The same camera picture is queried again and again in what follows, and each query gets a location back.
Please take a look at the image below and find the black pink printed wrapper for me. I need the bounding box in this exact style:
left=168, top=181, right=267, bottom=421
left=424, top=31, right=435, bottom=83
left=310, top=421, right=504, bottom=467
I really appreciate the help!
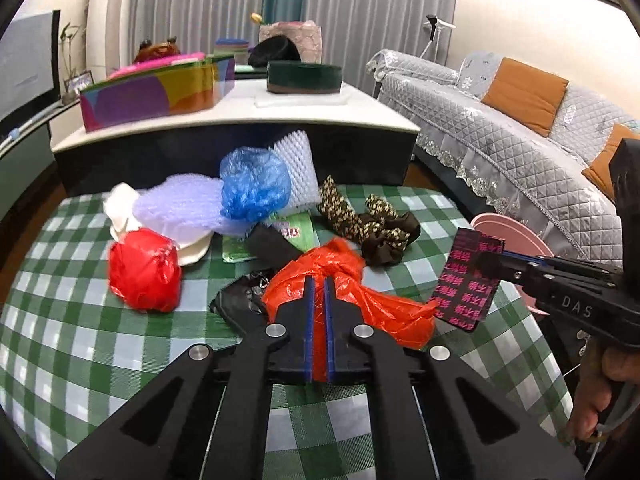
left=432, top=228, right=504, bottom=333

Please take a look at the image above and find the orange plastic bag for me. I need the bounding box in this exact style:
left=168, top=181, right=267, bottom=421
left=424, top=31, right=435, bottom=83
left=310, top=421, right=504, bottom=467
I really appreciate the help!
left=260, top=237, right=440, bottom=351

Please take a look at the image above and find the brown floral fabric scrap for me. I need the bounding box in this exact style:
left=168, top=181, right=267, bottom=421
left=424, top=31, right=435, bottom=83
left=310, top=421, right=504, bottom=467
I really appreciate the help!
left=318, top=176, right=421, bottom=266

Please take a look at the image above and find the red paper ball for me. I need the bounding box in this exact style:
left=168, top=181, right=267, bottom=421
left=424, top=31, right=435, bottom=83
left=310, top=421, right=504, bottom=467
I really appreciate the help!
left=107, top=228, right=182, bottom=313

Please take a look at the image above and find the white paper sheet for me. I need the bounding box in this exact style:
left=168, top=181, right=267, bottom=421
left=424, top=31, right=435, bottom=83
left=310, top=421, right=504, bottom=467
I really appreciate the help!
left=103, top=183, right=213, bottom=266

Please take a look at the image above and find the pink trash bin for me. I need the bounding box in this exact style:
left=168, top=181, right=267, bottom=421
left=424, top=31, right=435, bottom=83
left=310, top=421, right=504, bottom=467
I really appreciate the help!
left=470, top=211, right=557, bottom=317

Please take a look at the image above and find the person's right hand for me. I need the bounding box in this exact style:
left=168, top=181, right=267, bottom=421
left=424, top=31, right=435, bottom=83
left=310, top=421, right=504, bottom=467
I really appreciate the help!
left=567, top=338, right=639, bottom=441

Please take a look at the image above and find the black crumpled plastic wrapper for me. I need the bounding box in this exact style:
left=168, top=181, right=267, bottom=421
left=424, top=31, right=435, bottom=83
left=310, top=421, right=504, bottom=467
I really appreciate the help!
left=208, top=269, right=276, bottom=337

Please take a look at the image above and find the green snack packet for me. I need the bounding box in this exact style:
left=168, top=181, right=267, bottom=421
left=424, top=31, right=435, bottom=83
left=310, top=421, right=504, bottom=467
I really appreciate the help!
left=221, top=212, right=318, bottom=263

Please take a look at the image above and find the grey quilted sofa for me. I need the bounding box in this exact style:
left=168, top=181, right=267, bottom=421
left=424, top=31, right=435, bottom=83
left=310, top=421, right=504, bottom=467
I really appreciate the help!
left=367, top=49, right=639, bottom=266

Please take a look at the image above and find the orange cushion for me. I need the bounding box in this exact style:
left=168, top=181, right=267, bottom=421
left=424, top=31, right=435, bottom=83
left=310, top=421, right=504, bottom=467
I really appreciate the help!
left=582, top=124, right=639, bottom=203
left=482, top=58, right=568, bottom=138

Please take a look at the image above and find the white foam net sleeve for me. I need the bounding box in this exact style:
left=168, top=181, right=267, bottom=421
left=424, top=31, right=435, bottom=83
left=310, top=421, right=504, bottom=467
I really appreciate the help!
left=269, top=130, right=321, bottom=216

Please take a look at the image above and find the blue plastic bag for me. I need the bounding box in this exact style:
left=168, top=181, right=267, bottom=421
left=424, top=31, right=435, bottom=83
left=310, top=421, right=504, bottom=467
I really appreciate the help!
left=219, top=146, right=292, bottom=223

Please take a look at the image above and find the white bubble wrap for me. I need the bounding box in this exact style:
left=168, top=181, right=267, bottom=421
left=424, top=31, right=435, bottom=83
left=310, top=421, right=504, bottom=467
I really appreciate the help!
left=132, top=174, right=253, bottom=244

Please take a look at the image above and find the white top coffee table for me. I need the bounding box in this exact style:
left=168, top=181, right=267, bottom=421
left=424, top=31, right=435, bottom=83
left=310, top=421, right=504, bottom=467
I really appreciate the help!
left=52, top=79, right=420, bottom=196

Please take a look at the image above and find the colourful tin box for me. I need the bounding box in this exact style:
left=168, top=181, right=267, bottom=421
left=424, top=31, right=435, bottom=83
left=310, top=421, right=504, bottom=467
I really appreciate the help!
left=80, top=55, right=235, bottom=132

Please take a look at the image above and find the black hat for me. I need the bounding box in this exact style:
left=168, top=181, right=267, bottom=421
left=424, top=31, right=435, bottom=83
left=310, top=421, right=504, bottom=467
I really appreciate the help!
left=247, top=35, right=302, bottom=68

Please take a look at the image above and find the stack of coloured bowls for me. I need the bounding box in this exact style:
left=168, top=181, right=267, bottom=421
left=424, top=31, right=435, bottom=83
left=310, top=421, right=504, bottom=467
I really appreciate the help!
left=214, top=38, right=250, bottom=65

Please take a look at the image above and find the pink quilted basket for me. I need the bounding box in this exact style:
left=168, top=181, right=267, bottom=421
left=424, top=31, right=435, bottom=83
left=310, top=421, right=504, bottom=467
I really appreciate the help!
left=259, top=20, right=322, bottom=64

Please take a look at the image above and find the brown toy animal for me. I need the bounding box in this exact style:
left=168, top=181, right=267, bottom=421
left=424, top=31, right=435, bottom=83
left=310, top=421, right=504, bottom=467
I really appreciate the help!
left=134, top=37, right=181, bottom=64

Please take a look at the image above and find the grey pleated curtain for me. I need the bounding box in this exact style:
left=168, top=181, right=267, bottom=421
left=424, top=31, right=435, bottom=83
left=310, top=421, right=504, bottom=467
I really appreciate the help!
left=119, top=0, right=456, bottom=92

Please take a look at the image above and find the white TV cabinet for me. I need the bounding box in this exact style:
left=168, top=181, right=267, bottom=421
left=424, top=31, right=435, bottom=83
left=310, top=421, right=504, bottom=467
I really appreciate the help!
left=1, top=99, right=82, bottom=220

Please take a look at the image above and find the small potted plant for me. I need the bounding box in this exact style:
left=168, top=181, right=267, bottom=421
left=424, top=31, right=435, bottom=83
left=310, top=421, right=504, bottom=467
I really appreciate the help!
left=58, top=22, right=86, bottom=80

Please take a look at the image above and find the television with grey cover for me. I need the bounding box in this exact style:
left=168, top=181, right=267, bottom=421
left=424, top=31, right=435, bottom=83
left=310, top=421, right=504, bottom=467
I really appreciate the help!
left=1, top=10, right=61, bottom=122

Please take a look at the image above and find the small photo frame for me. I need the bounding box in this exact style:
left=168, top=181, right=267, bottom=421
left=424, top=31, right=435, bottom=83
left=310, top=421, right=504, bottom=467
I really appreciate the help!
left=64, top=70, right=94, bottom=96

